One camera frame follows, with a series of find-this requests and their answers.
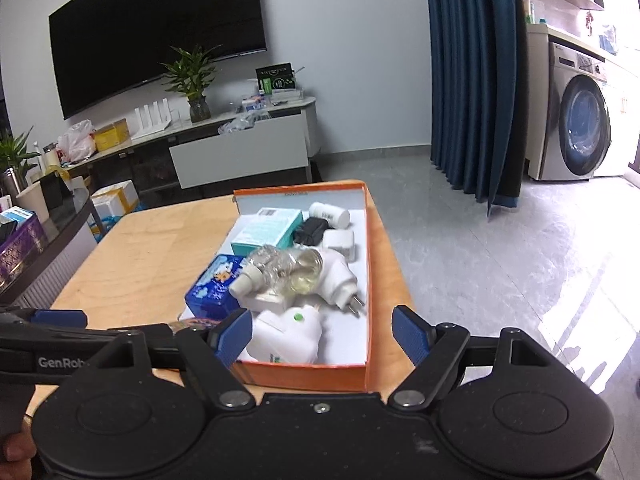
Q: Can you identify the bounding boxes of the leafy potted plant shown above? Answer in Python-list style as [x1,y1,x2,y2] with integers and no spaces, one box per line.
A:
[0,130,43,181]

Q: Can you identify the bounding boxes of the black and green box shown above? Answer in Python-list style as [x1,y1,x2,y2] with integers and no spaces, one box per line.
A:
[256,63,298,98]

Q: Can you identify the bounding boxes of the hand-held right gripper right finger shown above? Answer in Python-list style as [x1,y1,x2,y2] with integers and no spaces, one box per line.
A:
[386,304,561,408]

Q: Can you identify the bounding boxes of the purple patterned tin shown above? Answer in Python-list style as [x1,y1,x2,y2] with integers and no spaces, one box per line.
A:
[0,220,47,288]

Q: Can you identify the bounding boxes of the teal bandage box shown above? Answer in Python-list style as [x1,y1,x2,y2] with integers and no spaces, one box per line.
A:
[230,207,304,257]

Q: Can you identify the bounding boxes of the white plastic bag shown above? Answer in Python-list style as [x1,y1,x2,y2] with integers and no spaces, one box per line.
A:
[56,120,97,163]

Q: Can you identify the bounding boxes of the person's left hand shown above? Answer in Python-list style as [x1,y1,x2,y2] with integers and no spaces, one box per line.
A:
[0,427,38,480]

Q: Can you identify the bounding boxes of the red playing card box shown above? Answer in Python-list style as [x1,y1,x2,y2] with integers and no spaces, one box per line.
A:
[170,317,223,335]

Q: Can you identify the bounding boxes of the white washing machine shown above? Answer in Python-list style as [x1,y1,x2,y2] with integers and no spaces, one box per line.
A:
[525,25,613,182]

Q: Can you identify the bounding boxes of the orange cardboard box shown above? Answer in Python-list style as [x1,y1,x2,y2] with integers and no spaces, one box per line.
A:
[230,183,373,393]

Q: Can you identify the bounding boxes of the cream paper cup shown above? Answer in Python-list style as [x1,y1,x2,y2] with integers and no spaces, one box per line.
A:
[16,182,51,223]

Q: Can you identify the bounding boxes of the white plug-in heater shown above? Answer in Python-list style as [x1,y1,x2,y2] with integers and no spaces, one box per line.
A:
[237,307,326,365]

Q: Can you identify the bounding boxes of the plant in glass vase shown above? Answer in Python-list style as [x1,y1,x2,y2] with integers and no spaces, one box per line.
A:
[159,45,223,123]

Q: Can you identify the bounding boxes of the white router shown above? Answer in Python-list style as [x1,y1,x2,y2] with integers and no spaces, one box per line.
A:
[131,102,173,140]

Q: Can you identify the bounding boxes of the blue plastic bag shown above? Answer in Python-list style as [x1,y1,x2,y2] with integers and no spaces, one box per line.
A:
[90,202,143,241]

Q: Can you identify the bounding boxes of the clear bottle with white cap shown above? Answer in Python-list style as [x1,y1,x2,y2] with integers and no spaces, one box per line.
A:
[228,244,296,297]

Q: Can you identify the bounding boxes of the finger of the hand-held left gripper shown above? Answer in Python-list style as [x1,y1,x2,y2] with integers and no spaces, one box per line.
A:
[85,324,176,356]
[0,305,90,330]

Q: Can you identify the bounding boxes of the yellow box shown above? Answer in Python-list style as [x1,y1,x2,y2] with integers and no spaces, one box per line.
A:
[94,119,132,152]

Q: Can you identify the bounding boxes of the steel tumbler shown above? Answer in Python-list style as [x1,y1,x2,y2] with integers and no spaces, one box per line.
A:
[2,167,26,198]

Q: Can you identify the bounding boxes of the pile of clear packets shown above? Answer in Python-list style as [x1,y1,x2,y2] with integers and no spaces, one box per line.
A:
[217,112,273,136]

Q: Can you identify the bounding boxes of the black power adapter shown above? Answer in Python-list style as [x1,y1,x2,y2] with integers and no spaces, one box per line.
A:
[292,217,328,247]

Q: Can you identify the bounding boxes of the white television cabinet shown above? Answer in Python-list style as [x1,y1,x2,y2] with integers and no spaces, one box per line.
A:
[60,95,321,196]

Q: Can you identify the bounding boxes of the white pill bottle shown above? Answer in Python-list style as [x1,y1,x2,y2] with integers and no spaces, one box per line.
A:
[308,201,351,228]

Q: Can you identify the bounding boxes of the black round counter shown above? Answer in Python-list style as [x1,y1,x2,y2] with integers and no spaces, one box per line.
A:
[0,190,98,311]

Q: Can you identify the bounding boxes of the white and yellow carton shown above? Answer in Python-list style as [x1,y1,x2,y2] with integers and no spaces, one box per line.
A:
[91,180,140,221]

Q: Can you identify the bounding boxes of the white charger block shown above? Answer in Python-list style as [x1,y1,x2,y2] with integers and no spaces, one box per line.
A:
[322,230,357,263]

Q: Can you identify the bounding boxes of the white and blue box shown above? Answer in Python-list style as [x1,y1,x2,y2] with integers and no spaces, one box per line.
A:
[0,206,37,226]

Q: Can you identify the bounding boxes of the small white cardboard box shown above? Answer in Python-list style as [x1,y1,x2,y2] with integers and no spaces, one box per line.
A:
[245,292,296,313]

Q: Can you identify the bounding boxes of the blue tissue packet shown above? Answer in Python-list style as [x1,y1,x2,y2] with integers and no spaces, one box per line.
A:
[185,255,246,322]

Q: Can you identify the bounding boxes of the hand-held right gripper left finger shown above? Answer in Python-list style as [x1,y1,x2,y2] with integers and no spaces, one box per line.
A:
[95,307,256,408]

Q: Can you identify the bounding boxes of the dark blue curtain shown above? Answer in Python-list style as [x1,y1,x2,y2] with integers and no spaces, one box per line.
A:
[424,0,530,218]

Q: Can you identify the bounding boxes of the black television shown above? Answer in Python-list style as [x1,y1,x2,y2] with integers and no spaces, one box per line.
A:
[48,0,267,121]

